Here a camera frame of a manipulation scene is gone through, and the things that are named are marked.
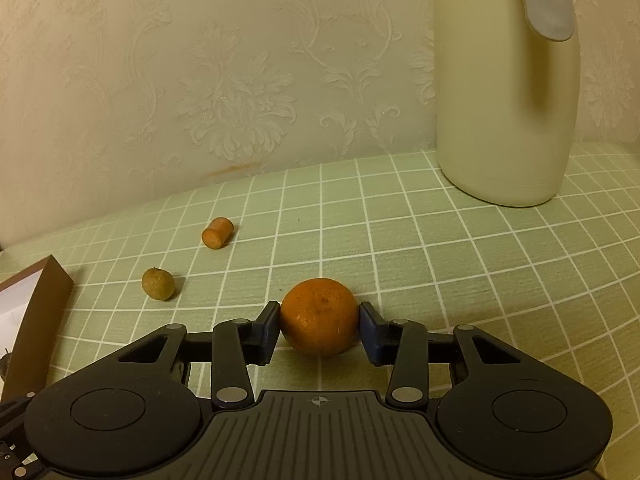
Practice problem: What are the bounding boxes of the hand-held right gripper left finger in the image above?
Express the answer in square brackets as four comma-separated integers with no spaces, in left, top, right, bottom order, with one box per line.
[116,301,281,409]

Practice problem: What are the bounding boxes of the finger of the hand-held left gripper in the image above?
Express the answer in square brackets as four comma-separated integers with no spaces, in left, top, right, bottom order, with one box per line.
[0,394,46,480]

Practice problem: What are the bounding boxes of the brown cardboard box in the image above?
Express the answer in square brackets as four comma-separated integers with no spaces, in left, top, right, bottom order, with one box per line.
[0,255,75,403]

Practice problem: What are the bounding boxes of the large orange tangerine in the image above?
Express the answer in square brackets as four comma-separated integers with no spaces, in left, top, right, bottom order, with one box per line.
[279,278,361,357]

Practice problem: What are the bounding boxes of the orange carrot piece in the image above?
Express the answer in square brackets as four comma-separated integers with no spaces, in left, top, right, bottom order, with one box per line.
[202,217,235,250]

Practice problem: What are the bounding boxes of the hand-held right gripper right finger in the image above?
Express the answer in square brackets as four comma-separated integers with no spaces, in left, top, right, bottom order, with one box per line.
[359,301,526,409]

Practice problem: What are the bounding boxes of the small green-brown round fruit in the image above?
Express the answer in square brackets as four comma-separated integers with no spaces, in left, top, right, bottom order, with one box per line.
[141,267,176,301]

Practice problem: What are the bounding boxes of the green checked tablecloth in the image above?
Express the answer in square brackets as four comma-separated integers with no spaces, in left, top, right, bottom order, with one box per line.
[0,141,640,480]

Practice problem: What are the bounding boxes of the cream thermos jug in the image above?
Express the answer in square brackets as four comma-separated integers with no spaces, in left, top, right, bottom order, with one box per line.
[431,0,582,208]

